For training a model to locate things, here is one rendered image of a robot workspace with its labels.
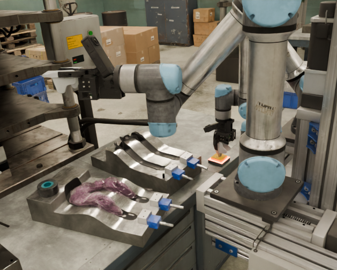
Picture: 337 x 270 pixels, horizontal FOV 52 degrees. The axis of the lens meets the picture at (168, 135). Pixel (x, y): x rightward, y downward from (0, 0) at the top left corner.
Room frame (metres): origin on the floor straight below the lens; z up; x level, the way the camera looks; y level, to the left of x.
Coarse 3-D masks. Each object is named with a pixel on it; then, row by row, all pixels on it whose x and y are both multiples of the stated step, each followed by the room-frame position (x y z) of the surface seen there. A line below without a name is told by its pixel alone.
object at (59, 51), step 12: (48, 0) 1.79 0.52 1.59; (48, 24) 1.80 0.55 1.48; (60, 36) 1.80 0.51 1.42; (0, 48) 2.25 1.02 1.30; (60, 48) 1.79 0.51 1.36; (60, 60) 1.79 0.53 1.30; (72, 96) 1.81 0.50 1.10; (72, 120) 1.79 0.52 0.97; (72, 132) 1.79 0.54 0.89; (72, 144) 1.78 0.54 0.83; (84, 144) 1.81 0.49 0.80
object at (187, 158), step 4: (180, 156) 1.37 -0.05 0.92; (184, 156) 1.37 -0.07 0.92; (188, 156) 1.37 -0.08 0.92; (192, 156) 1.38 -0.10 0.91; (180, 160) 1.37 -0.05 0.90; (184, 160) 1.36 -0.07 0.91; (188, 160) 1.36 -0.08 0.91; (192, 160) 1.36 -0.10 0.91; (196, 160) 1.35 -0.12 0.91; (188, 164) 1.35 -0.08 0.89; (192, 164) 1.33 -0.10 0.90; (196, 164) 1.34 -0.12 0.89; (200, 164) 1.33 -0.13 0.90; (192, 168) 1.33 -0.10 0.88; (204, 168) 1.31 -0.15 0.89
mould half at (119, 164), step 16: (128, 144) 1.51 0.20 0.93; (160, 144) 1.56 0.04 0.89; (96, 160) 1.53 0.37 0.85; (112, 160) 1.45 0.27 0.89; (128, 160) 1.41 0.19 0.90; (160, 160) 1.42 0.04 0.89; (176, 160) 1.40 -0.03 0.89; (128, 176) 1.38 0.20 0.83; (144, 176) 1.32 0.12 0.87; (160, 176) 1.27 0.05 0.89; (192, 176) 1.37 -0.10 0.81; (160, 192) 1.26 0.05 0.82
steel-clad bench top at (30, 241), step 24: (192, 120) 2.06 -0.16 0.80; (168, 144) 1.74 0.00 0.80; (192, 144) 1.72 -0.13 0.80; (96, 168) 1.53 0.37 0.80; (216, 168) 1.45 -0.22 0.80; (24, 192) 1.36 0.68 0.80; (192, 192) 1.26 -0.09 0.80; (0, 216) 1.19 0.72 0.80; (24, 216) 1.18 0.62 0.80; (0, 240) 1.04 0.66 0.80; (24, 240) 1.03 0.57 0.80; (48, 240) 1.02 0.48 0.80; (72, 240) 1.01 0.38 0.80; (96, 240) 1.00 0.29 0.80; (24, 264) 0.91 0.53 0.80; (48, 264) 0.90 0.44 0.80; (72, 264) 0.89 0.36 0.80; (96, 264) 0.89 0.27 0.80
